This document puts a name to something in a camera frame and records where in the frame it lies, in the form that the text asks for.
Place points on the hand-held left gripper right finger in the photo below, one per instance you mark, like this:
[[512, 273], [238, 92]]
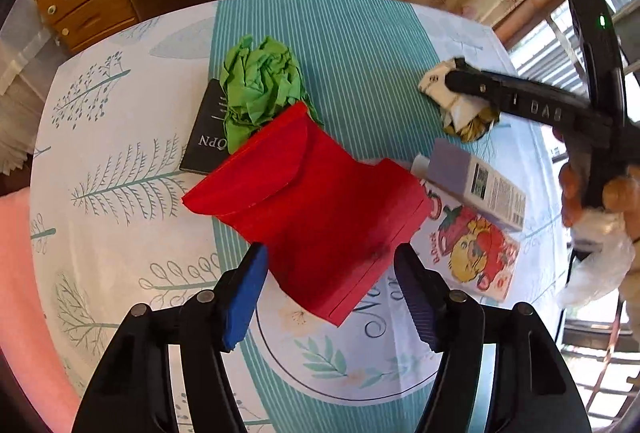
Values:
[[420, 303]]

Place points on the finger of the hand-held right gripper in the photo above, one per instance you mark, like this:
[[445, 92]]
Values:
[[500, 90]]

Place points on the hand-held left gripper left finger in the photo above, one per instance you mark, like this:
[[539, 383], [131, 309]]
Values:
[[245, 298]]

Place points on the white gold wrapper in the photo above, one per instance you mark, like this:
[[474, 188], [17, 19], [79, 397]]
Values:
[[465, 113]]

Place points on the strawberry cartoon carton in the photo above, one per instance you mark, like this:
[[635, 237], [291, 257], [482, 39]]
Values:
[[480, 253]]

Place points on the purple white tube box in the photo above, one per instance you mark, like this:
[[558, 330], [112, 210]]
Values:
[[465, 173]]

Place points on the red paper envelope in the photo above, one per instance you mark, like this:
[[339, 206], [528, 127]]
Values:
[[310, 193]]

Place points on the black booklet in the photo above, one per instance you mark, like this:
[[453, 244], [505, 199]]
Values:
[[202, 138]]

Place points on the green paper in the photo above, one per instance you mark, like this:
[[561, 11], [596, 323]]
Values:
[[260, 83]]

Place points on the person's right hand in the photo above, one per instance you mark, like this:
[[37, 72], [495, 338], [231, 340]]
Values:
[[570, 193]]

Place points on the white plastic bag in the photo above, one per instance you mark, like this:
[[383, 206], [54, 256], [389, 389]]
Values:
[[600, 263]]

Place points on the teal white printed tablecloth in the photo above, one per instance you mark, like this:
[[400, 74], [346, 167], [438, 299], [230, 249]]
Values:
[[125, 138]]

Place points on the pink bed blanket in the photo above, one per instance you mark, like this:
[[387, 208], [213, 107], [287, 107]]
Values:
[[20, 313]]

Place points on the piano under white lace cover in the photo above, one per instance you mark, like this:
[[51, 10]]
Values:
[[15, 113]]

